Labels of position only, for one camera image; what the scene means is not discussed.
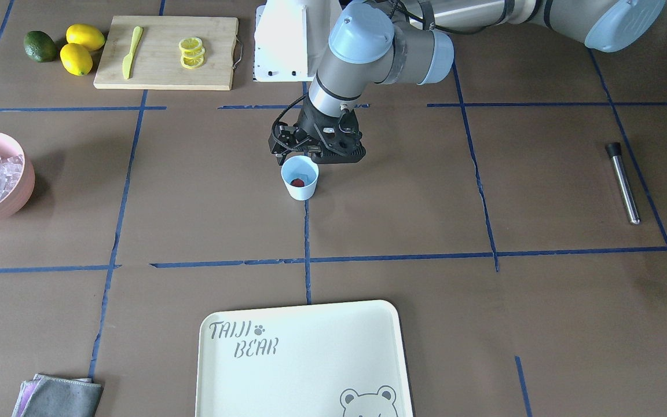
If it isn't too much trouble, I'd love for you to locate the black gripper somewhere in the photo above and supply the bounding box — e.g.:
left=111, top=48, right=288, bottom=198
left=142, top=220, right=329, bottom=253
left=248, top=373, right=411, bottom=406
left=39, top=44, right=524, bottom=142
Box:
left=268, top=98, right=366, bottom=164

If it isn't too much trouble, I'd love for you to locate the lemon slices stack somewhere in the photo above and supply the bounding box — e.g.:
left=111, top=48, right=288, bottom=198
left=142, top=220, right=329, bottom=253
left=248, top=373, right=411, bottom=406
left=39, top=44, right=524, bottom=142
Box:
left=178, top=36, right=206, bottom=70

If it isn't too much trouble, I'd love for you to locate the grey folded cloth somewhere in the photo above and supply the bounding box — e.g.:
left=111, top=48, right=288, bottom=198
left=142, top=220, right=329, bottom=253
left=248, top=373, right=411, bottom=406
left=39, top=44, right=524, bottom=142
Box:
left=12, top=373, right=103, bottom=416

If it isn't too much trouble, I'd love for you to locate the steel muddler black tip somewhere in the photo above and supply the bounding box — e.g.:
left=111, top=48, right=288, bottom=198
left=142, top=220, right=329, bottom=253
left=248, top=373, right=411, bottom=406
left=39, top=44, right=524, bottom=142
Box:
left=604, top=142, right=641, bottom=225

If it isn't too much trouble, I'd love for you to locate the cream bear tray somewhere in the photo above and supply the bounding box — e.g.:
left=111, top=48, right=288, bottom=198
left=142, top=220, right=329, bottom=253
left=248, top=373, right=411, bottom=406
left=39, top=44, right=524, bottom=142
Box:
left=194, top=300, right=415, bottom=416

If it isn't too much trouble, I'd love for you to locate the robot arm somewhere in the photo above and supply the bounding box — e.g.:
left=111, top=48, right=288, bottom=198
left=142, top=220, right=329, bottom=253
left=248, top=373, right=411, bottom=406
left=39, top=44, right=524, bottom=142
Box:
left=254, top=1, right=665, bottom=164

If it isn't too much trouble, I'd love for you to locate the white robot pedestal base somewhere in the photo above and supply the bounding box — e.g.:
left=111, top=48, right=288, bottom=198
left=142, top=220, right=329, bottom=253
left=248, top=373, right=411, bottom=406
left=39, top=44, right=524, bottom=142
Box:
left=254, top=1, right=342, bottom=82

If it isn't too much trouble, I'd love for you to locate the lower yellow lemon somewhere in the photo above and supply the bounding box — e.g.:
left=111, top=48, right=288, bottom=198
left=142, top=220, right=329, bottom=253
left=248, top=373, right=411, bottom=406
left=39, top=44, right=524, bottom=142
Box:
left=59, top=43, right=93, bottom=76

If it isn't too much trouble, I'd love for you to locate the light blue cup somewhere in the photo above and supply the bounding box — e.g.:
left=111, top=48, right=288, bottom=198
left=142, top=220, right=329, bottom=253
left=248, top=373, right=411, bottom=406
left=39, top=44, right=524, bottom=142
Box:
left=281, top=155, right=320, bottom=201

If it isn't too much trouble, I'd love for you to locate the wooden cutting board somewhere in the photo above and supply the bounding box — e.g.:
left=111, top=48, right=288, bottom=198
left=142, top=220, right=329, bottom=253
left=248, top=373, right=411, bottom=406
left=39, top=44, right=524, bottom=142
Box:
left=93, top=15, right=239, bottom=92

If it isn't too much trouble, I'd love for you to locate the yellow plastic knife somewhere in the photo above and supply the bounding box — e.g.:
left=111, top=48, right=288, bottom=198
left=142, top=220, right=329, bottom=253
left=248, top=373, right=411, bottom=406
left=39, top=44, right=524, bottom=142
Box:
left=122, top=26, right=144, bottom=80

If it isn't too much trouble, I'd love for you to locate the yellow lemon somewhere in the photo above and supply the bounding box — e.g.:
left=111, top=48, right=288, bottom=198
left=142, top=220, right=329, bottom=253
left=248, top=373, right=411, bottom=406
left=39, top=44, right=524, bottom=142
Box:
left=66, top=24, right=106, bottom=52
left=59, top=43, right=93, bottom=76

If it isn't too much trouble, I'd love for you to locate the upper yellow lemon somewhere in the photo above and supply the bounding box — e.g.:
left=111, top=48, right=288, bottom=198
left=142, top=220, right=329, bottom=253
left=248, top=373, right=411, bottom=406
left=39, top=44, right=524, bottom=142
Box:
left=66, top=24, right=106, bottom=52

